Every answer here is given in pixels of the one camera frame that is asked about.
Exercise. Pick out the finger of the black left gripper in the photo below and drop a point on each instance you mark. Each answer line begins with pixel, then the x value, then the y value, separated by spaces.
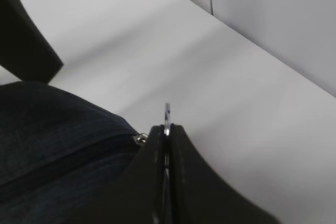
pixel 25 52

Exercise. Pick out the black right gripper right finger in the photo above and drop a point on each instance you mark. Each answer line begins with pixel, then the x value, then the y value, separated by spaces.
pixel 199 195

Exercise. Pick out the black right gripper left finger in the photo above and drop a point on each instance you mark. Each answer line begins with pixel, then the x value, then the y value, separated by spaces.
pixel 138 195

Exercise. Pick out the dark blue lunch bag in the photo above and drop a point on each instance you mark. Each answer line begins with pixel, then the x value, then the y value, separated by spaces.
pixel 58 151

